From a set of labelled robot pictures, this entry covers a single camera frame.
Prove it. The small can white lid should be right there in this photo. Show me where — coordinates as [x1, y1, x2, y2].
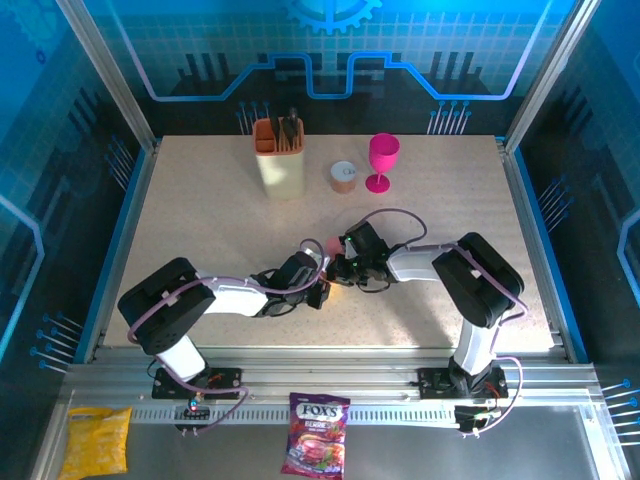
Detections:
[329, 160, 359, 194]

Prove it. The pink plastic goblet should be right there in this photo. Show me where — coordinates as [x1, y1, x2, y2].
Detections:
[365, 132, 401, 194]

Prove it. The cream utensil holder orange insert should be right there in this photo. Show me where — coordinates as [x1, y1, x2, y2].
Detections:
[252, 118, 307, 202]

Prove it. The purple Fox's candy bag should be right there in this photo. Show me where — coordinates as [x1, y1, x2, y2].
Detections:
[280, 392, 351, 479]

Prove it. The steel shelf plate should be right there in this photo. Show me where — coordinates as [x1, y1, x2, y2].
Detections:
[29, 389, 634, 480]

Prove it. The yellow snack bag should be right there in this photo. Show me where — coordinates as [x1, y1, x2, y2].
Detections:
[59, 406, 134, 479]

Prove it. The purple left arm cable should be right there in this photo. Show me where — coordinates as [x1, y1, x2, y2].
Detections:
[127, 238, 331, 437]

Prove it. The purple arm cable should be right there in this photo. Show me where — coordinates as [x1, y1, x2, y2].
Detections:
[357, 208, 530, 440]
[127, 238, 331, 437]

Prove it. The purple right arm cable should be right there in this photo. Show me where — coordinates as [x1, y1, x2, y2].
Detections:
[357, 208, 530, 440]

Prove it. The aluminium mounting rail beam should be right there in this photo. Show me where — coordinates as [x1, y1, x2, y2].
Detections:
[62, 349, 601, 401]

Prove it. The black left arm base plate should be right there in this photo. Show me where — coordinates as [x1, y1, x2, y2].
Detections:
[151, 367, 244, 401]

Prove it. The slotted grey cable duct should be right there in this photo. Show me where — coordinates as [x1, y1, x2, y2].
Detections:
[132, 407, 459, 426]

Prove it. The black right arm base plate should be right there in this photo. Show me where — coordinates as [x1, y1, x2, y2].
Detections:
[417, 367, 509, 400]

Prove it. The aluminium table side rail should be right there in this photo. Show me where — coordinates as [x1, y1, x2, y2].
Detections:
[495, 135, 574, 364]
[82, 139, 161, 364]

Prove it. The aluminium frame post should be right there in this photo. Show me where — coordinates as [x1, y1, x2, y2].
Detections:
[503, 0, 602, 154]
[55, 0, 160, 154]

